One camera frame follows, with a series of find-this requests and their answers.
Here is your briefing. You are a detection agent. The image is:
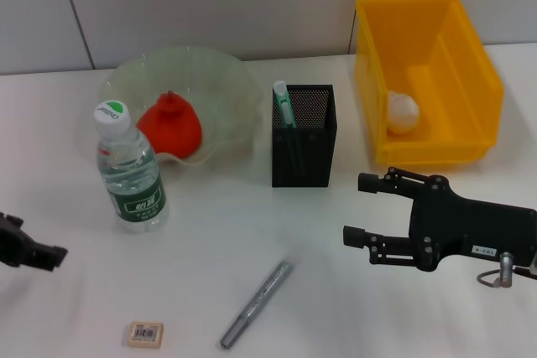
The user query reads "black mesh pen holder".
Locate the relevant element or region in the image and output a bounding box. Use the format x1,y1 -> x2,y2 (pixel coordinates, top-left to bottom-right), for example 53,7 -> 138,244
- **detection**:
271,84 -> 338,189

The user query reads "wavy clear glass fruit plate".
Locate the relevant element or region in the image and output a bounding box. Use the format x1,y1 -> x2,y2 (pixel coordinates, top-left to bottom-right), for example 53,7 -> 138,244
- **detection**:
98,44 -> 263,169

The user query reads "clear green-label water bottle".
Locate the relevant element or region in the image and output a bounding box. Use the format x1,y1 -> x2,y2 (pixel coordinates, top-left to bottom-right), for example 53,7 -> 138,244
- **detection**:
92,100 -> 169,236

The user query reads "mint green utility knife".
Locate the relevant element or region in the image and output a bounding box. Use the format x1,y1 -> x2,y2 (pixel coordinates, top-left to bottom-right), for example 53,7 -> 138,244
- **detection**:
272,80 -> 307,177

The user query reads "white paper ball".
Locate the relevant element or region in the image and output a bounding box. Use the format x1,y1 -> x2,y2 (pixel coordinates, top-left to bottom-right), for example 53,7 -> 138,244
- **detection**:
385,90 -> 420,135

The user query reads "grey marker pen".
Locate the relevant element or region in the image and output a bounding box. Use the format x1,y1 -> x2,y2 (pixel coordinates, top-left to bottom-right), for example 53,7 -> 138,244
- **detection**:
219,261 -> 295,350

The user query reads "beige eraser with barcode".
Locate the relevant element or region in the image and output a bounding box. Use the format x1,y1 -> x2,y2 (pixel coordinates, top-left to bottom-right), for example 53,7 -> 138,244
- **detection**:
127,320 -> 164,350

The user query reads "yellow plastic storage bin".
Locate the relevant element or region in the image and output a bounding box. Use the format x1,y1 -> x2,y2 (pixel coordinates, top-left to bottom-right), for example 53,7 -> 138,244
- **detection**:
355,0 -> 504,168

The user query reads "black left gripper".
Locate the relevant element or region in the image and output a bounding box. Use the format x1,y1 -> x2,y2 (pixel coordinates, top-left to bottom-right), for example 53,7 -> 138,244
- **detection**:
0,211 -> 69,273

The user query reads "right gripper plug with cable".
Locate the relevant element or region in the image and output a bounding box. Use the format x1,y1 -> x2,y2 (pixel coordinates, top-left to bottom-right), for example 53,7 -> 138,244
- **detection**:
476,251 -> 537,290

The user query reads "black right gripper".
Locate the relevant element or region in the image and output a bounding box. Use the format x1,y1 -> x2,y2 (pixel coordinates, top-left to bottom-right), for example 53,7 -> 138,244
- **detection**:
342,167 -> 537,273

